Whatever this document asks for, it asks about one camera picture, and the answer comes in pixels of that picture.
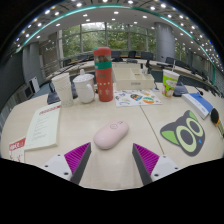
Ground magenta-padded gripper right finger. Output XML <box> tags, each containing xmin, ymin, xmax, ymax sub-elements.
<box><xmin>131</xmin><ymin>143</ymin><xmax>184</xmax><ymax>186</ymax></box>

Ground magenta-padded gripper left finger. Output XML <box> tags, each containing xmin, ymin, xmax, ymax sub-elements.
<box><xmin>42</xmin><ymin>142</ymin><xmax>92</xmax><ymax>185</ymax></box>

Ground pink computer mouse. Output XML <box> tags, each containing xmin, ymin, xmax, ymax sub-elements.
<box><xmin>92</xmin><ymin>120</ymin><xmax>130</xmax><ymax>150</ymax></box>

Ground cat-shaped black green mouse pad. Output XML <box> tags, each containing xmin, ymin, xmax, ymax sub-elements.
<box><xmin>159</xmin><ymin>110</ymin><xmax>206</xmax><ymax>158</ymax></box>

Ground cream booklet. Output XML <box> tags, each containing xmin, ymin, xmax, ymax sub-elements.
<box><xmin>23</xmin><ymin>101</ymin><xmax>62</xmax><ymax>152</ymax></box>

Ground red and white leaflet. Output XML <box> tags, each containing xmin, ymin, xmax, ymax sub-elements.
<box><xmin>8</xmin><ymin>137</ymin><xmax>27</xmax><ymax>164</ymax></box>

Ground dark conference microphone unit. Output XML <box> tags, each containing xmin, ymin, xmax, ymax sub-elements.
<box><xmin>173</xmin><ymin>74</ymin><xmax>204</xmax><ymax>98</ymax></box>
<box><xmin>46</xmin><ymin>81</ymin><xmax>61</xmax><ymax>105</ymax></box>

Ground black handheld microphone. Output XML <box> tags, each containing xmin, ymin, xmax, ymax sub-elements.
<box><xmin>209</xmin><ymin>107</ymin><xmax>224</xmax><ymax>138</ymax></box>

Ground blue and white book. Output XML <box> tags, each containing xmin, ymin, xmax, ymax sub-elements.
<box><xmin>181</xmin><ymin>92</ymin><xmax>214</xmax><ymax>120</ymax></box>

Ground colourful sticker sheet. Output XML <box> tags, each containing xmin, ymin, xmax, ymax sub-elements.
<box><xmin>113</xmin><ymin>89</ymin><xmax>163</xmax><ymax>108</ymax></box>

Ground white lidded mug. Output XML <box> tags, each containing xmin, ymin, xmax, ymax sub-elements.
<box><xmin>72</xmin><ymin>68</ymin><xmax>97</xmax><ymax>104</ymax></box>

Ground green printed cup with straw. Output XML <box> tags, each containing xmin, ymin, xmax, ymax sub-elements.
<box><xmin>161</xmin><ymin>59</ymin><xmax>181</xmax><ymax>99</ymax></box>

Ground red drink bottle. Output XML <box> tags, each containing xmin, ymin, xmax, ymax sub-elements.
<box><xmin>92</xmin><ymin>46</ymin><xmax>115</xmax><ymax>103</ymax></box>

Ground dark office chairs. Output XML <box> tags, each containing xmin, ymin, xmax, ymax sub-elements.
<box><xmin>109</xmin><ymin>49</ymin><xmax>201</xmax><ymax>69</ymax></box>

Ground ceiling lights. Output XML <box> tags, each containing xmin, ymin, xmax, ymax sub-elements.
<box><xmin>13</xmin><ymin>0</ymin><xmax>221</xmax><ymax>68</ymax></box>

